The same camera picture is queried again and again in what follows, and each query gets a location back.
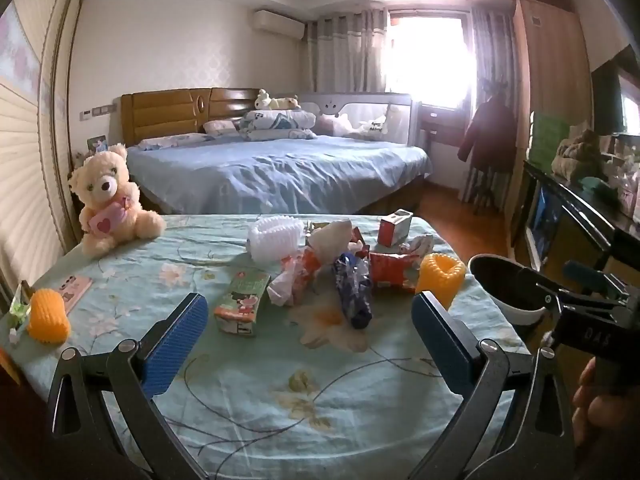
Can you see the brown plush toy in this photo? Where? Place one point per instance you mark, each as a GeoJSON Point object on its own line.
{"type": "Point", "coordinates": [577, 155]}

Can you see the dark hanging jacket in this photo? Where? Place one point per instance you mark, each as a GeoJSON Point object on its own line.
{"type": "Point", "coordinates": [490, 130]}

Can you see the grey baby crib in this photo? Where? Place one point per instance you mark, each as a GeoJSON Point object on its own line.
{"type": "Point", "coordinates": [395, 115]}

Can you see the bed with blue sheet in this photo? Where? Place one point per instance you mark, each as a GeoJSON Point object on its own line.
{"type": "Point", "coordinates": [275, 170]}

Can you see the green candy wrapper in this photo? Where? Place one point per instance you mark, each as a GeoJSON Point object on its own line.
{"type": "Point", "coordinates": [17, 307]}

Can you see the blue snack wrapper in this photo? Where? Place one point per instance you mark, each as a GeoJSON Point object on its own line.
{"type": "Point", "coordinates": [352, 290]}

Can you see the cream teddy bear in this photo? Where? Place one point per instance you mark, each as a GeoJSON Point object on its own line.
{"type": "Point", "coordinates": [107, 185]}

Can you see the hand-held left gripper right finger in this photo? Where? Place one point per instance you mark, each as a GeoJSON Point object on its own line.
{"type": "Point", "coordinates": [440, 342]}

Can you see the red snack packet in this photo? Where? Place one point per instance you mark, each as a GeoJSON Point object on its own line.
{"type": "Point", "coordinates": [392, 270]}

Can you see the green drink carton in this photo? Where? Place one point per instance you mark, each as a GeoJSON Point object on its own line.
{"type": "Point", "coordinates": [242, 295]}

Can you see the wooden headboard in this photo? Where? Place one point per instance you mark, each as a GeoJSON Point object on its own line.
{"type": "Point", "coordinates": [165, 115]}

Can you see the black bin with white liner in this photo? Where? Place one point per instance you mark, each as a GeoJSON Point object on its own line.
{"type": "Point", "coordinates": [520, 316]}

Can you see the orange and white wrapper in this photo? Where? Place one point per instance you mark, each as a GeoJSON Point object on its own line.
{"type": "Point", "coordinates": [292, 280]}

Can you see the green box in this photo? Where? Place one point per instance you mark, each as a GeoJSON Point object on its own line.
{"type": "Point", "coordinates": [547, 137]}

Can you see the small red wrapper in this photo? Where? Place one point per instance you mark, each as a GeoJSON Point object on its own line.
{"type": "Point", "coordinates": [359, 242]}

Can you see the pink pillow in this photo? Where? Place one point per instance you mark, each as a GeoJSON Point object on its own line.
{"type": "Point", "coordinates": [220, 126]}

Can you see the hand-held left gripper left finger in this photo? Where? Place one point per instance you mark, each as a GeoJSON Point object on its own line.
{"type": "Point", "coordinates": [177, 345]}

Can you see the pink storage box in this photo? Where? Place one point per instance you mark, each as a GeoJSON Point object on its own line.
{"type": "Point", "coordinates": [625, 175]}

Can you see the small photo frame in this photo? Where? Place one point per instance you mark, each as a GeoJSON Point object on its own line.
{"type": "Point", "coordinates": [97, 144]}

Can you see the wooden wardrobe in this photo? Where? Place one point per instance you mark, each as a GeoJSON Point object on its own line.
{"type": "Point", "coordinates": [550, 60]}

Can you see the white air conditioner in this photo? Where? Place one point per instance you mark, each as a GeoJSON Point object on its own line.
{"type": "Point", "coordinates": [277, 24]}

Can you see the grey desk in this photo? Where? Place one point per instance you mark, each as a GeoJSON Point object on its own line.
{"type": "Point", "coordinates": [440, 122]}

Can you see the white plush toy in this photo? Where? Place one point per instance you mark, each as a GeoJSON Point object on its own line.
{"type": "Point", "coordinates": [275, 101]}

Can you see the wall switch panel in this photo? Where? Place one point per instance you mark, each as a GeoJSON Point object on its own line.
{"type": "Point", "coordinates": [97, 111]}

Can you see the red and white carton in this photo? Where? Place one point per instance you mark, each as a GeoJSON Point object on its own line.
{"type": "Point", "coordinates": [392, 230]}

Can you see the person's right hand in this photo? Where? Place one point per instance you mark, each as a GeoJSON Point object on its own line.
{"type": "Point", "coordinates": [587, 405]}

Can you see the white tissue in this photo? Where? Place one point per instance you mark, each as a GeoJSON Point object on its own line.
{"type": "Point", "coordinates": [330, 240]}

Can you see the grey striped curtain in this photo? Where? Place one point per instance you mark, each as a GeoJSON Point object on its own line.
{"type": "Point", "coordinates": [492, 45]}
{"type": "Point", "coordinates": [345, 50]}

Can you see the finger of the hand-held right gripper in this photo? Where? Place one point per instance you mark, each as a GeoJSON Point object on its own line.
{"type": "Point", "coordinates": [542, 292]}
{"type": "Point", "coordinates": [582, 274]}

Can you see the black television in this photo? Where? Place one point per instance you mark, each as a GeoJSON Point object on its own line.
{"type": "Point", "coordinates": [607, 95]}

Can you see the crumpled printed wrapper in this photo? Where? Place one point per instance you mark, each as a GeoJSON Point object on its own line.
{"type": "Point", "coordinates": [417, 244]}

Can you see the white foam fruit net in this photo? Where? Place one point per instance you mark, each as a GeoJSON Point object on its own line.
{"type": "Point", "coordinates": [275, 240]}

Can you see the orange foam fruit net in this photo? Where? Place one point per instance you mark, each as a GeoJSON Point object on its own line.
{"type": "Point", "coordinates": [47, 317]}
{"type": "Point", "coordinates": [440, 280]}

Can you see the black television stand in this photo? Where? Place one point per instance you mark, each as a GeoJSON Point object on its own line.
{"type": "Point", "coordinates": [600, 225]}

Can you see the folded printed quilt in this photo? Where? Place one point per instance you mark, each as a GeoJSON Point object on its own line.
{"type": "Point", "coordinates": [277, 122]}

